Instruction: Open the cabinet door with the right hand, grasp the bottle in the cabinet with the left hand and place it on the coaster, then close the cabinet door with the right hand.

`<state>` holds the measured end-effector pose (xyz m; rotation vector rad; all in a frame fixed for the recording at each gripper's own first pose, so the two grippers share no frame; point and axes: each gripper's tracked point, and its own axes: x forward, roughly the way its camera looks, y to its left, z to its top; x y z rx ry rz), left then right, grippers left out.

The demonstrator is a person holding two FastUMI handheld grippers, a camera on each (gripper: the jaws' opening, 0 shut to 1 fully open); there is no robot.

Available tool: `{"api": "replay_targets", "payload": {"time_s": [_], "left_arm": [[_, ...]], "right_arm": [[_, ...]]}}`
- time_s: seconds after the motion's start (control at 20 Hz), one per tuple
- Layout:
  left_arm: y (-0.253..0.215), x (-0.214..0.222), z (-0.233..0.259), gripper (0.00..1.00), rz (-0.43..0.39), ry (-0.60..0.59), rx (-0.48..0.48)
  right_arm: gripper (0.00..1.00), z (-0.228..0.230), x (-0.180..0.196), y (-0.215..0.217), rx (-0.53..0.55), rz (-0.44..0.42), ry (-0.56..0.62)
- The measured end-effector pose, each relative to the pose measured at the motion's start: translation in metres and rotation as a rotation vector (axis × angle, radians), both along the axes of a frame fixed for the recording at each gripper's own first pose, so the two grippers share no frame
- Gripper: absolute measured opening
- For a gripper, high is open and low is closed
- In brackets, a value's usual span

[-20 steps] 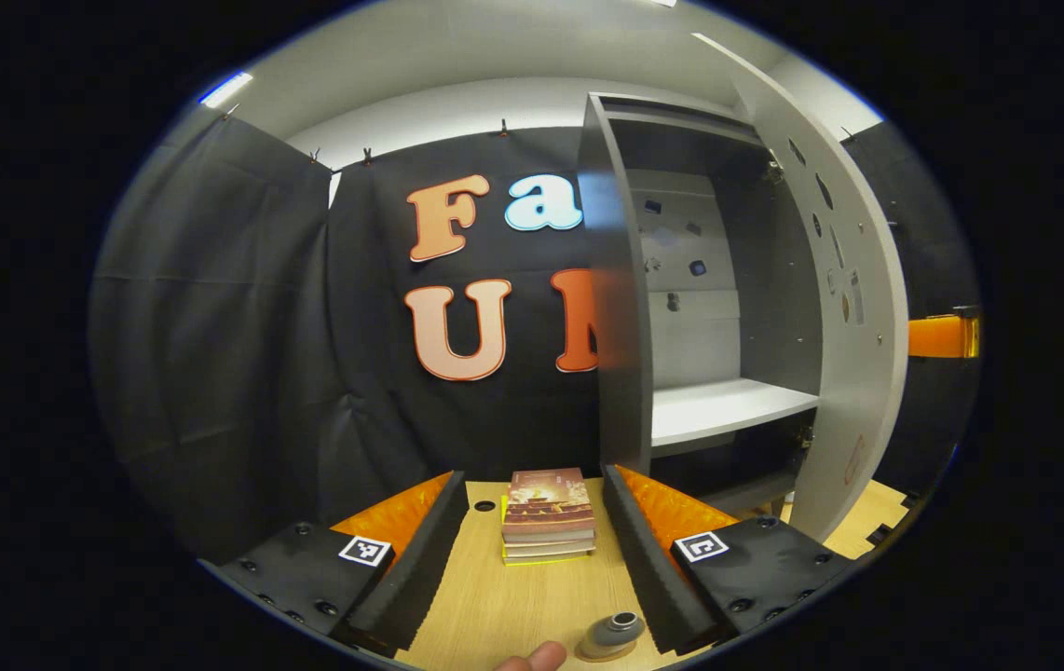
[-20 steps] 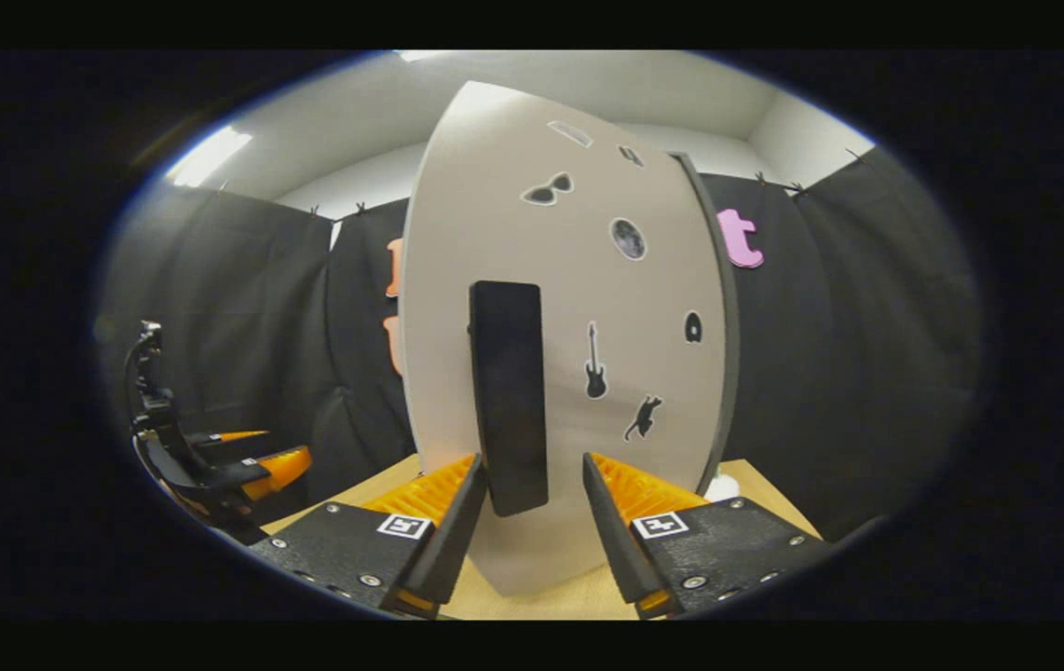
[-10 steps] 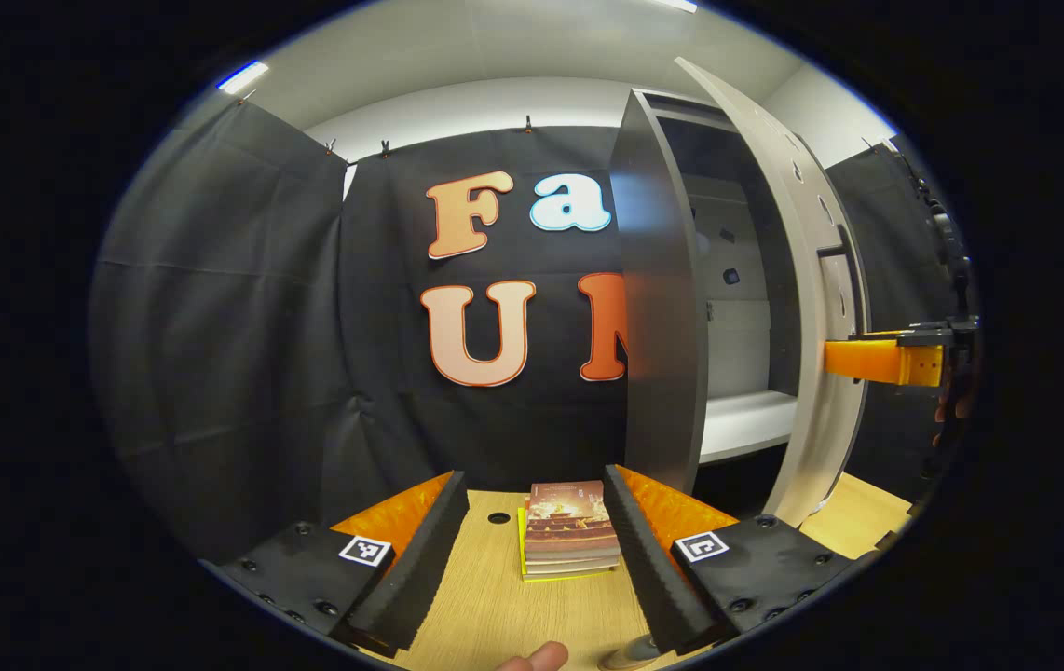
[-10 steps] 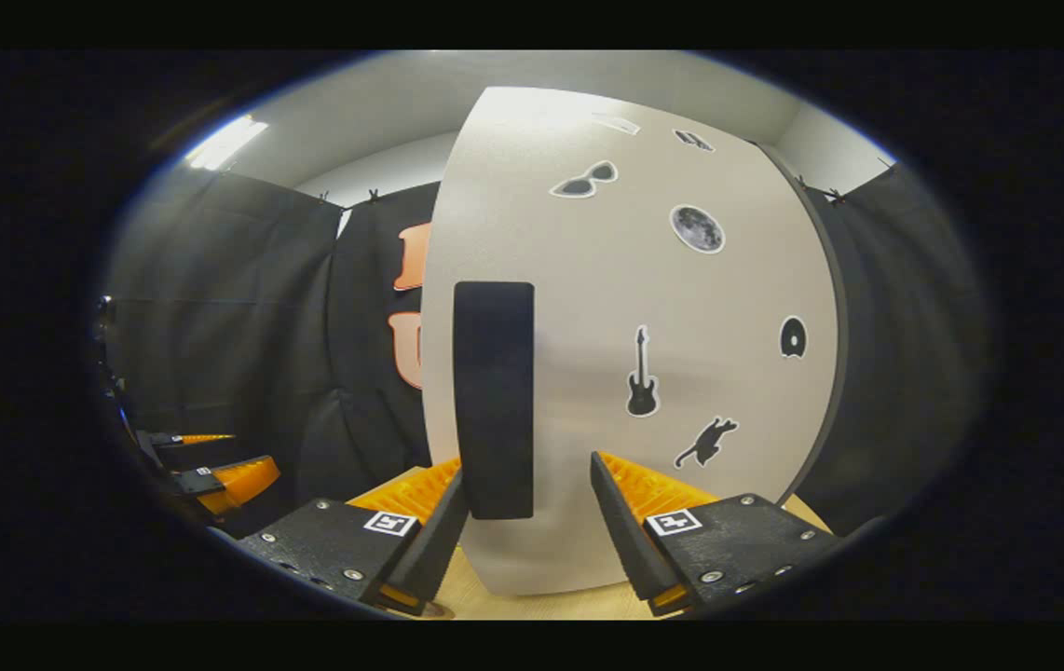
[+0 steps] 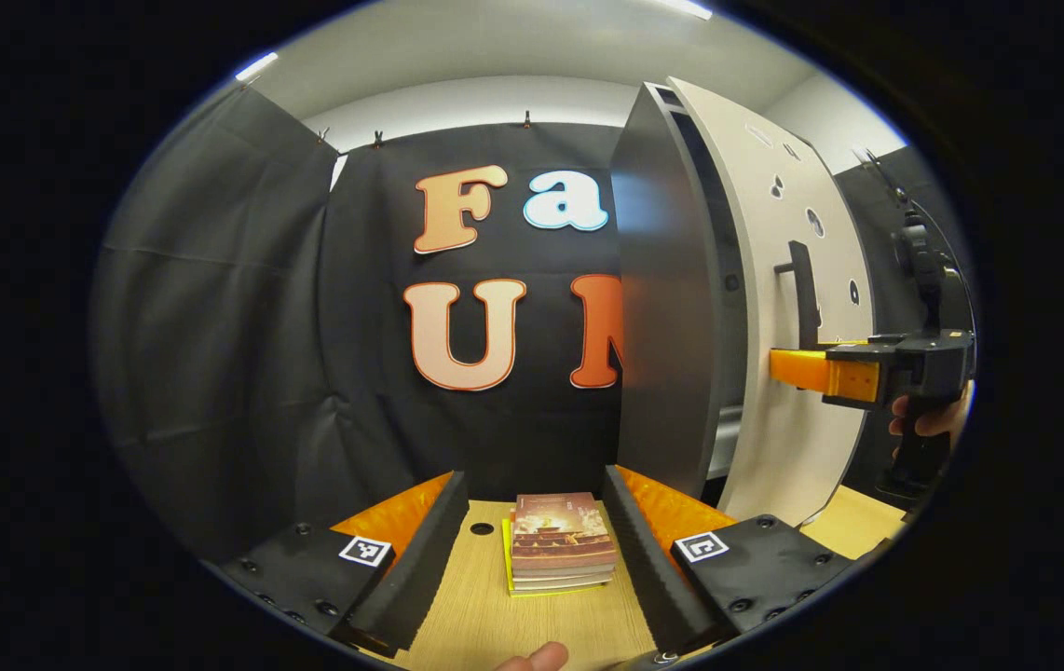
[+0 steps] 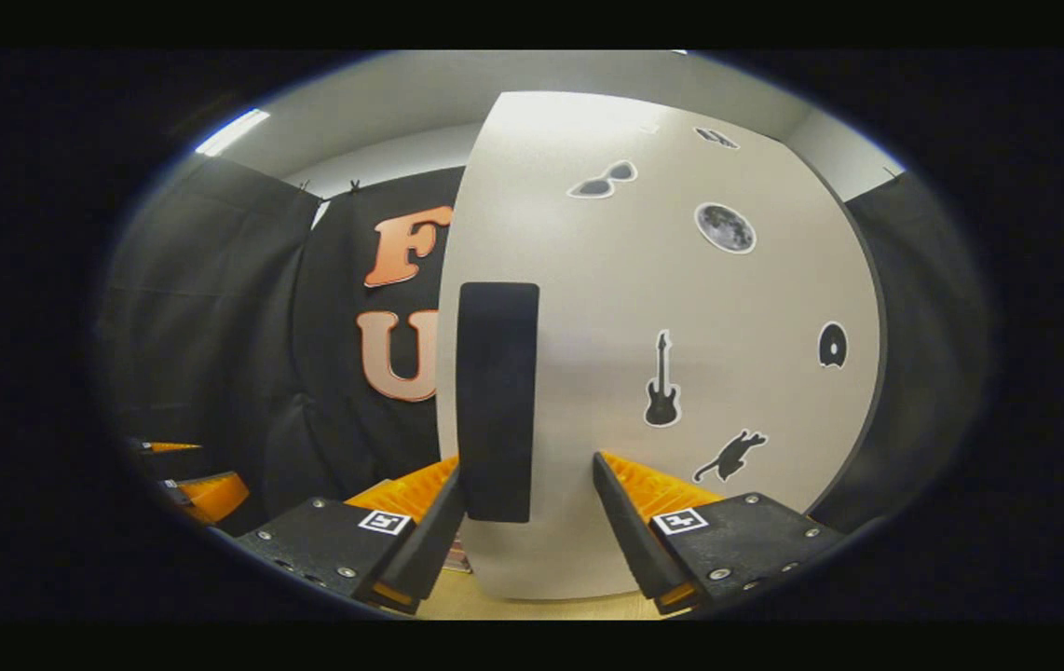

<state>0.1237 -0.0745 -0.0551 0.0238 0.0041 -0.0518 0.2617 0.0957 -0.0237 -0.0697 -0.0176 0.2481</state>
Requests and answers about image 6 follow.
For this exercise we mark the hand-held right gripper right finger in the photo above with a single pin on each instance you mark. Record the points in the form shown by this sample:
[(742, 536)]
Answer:
[(634, 536)]

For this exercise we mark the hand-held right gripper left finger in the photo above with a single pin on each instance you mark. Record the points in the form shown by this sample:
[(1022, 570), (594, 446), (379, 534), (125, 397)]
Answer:
[(425, 550)]

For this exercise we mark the beige cabinet door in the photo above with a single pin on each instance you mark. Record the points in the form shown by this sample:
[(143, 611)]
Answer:
[(607, 280)]

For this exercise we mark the black backdrop cloth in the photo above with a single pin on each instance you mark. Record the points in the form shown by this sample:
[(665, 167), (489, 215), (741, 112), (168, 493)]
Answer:
[(215, 326)]

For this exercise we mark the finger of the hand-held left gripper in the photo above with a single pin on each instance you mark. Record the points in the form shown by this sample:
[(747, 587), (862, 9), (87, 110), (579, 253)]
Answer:
[(215, 494), (169, 448)]

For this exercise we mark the ceiling light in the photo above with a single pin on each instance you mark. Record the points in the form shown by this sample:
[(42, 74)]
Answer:
[(232, 131)]

